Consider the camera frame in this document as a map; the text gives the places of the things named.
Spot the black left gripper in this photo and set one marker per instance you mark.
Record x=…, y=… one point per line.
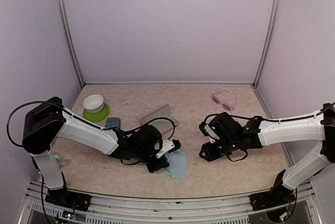
x=153, y=168

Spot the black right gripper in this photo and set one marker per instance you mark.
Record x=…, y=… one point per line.
x=210, y=154

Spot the light blue cloth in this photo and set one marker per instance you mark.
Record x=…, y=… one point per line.
x=177, y=165

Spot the pink glasses case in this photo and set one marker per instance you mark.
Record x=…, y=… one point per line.
x=164, y=126

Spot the grey-blue glasses case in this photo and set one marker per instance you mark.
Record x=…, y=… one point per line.
x=112, y=122

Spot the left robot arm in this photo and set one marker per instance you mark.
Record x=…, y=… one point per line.
x=50, y=120

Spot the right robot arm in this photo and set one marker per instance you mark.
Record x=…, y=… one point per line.
x=228, y=135

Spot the purple lens pink sunglasses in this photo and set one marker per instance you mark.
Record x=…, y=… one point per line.
x=226, y=99

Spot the green plate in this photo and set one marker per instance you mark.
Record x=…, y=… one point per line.
x=98, y=116

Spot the white bowl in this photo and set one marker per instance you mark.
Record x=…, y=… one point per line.
x=93, y=104

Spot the light blue mug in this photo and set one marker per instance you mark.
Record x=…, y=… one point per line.
x=58, y=160

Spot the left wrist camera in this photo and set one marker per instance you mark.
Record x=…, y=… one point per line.
x=167, y=146

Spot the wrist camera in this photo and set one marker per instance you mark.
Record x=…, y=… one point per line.
x=167, y=146
x=208, y=132

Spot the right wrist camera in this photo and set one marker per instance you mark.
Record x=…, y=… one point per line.
x=208, y=132

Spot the front aluminium rail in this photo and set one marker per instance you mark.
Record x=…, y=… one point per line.
x=118, y=209

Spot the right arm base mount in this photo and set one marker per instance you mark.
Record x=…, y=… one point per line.
x=277, y=195

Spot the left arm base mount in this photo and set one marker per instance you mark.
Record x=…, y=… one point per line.
x=68, y=199

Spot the right aluminium corner post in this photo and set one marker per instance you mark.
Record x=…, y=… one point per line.
x=267, y=43

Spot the aluminium corner post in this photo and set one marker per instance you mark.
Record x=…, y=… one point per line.
x=70, y=43
x=267, y=43

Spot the left aluminium corner post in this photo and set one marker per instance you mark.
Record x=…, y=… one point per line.
x=70, y=43

